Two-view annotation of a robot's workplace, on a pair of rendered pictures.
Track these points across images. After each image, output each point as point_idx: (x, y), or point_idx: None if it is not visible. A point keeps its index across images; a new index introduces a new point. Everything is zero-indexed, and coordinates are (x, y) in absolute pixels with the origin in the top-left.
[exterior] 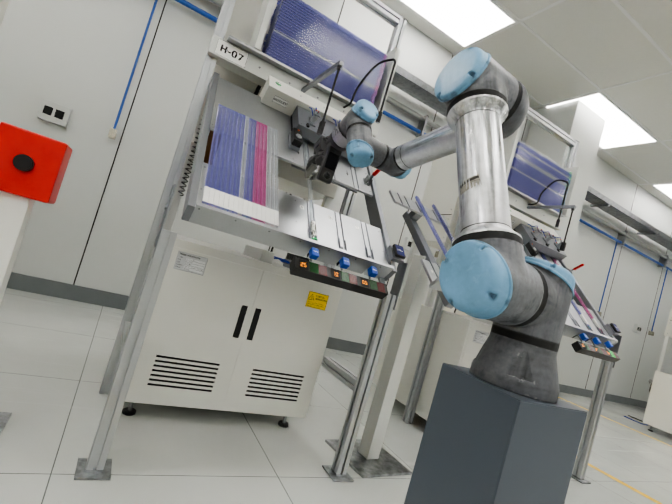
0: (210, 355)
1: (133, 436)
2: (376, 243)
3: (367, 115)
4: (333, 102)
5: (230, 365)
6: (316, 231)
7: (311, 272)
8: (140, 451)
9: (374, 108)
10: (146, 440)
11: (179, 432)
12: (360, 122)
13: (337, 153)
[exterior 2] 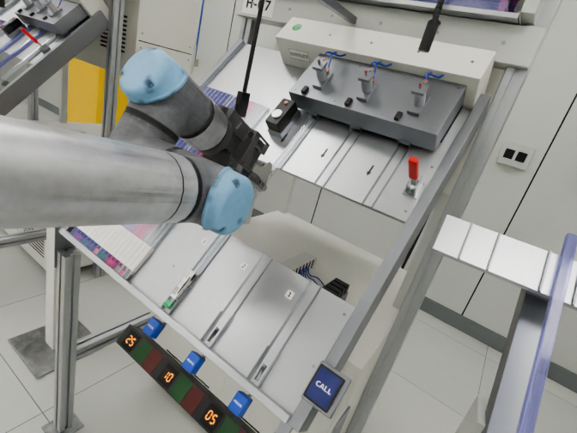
0: (202, 373)
1: (133, 411)
2: (311, 341)
3: (123, 90)
4: (413, 21)
5: (217, 394)
6: (180, 290)
7: (132, 357)
8: (112, 431)
9: (151, 65)
10: (134, 422)
11: (169, 430)
12: (126, 107)
13: (214, 157)
